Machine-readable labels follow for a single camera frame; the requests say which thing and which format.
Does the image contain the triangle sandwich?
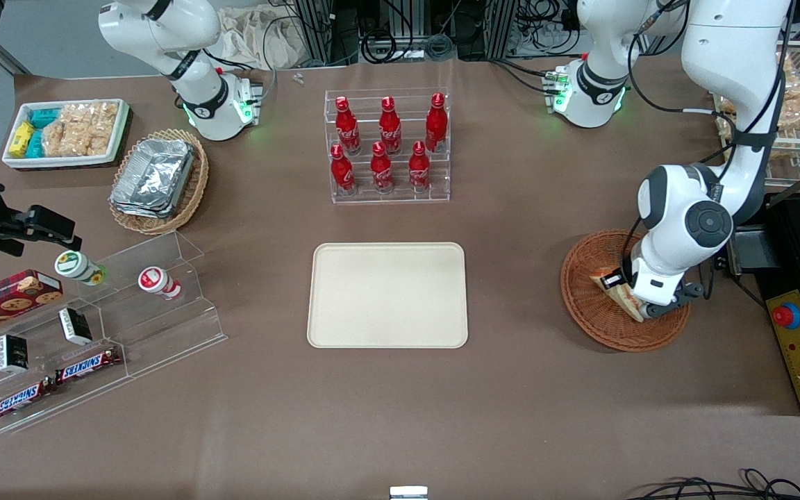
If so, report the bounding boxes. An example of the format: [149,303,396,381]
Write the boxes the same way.
[590,267,648,324]

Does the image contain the brown round wicker basket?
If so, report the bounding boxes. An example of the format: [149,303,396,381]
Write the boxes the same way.
[560,230,691,353]

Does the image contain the aluminium foil tray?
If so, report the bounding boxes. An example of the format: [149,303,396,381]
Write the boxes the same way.
[110,137,197,220]

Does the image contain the light oval wicker basket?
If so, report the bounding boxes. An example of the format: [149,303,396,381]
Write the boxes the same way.
[108,128,210,235]

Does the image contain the beige rectangular tray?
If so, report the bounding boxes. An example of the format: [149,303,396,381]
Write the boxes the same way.
[307,242,469,349]

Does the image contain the green lid yoghurt cup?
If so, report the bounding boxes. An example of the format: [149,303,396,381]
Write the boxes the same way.
[54,250,108,287]

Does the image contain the white rectangular plastic bin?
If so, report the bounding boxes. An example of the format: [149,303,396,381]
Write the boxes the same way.
[1,99,130,170]

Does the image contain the grey metal box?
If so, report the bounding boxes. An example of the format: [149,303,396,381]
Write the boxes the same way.
[725,224,783,278]

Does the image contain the small yellow box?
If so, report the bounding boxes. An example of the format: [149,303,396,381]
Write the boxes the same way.
[9,122,35,158]

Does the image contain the red plaid cookie box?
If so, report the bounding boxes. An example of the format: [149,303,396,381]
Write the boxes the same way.
[0,269,65,342]

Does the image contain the small black white box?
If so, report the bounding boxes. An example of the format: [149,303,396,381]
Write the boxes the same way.
[58,308,94,347]
[0,334,30,374]

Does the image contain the red lid yoghurt cup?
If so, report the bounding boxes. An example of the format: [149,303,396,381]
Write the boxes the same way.
[137,267,183,301]

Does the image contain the black machine housing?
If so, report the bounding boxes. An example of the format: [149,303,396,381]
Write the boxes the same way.
[723,191,800,417]

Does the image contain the Snickers chocolate bar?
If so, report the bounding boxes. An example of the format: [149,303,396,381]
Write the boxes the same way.
[55,345,123,385]
[0,378,54,423]

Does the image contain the clear acrylic stepped stand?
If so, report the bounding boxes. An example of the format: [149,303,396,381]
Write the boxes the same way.
[0,231,228,435]

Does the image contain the clear acrylic bottle rack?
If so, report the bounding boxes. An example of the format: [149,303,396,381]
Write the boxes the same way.
[324,87,451,205]

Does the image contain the red cola bottle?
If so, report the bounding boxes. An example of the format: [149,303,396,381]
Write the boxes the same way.
[370,142,395,194]
[335,97,362,156]
[378,97,403,156]
[330,144,357,196]
[425,92,449,153]
[408,141,432,194]

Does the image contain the beige crumpled cloth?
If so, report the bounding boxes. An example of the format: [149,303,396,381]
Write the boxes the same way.
[216,6,303,70]

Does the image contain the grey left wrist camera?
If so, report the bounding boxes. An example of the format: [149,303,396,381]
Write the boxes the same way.
[639,286,706,321]

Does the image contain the black floor cables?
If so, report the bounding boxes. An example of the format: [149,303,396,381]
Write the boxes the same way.
[626,468,800,500]

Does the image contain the coiled black cable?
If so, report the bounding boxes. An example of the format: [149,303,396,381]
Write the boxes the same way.
[361,31,419,65]

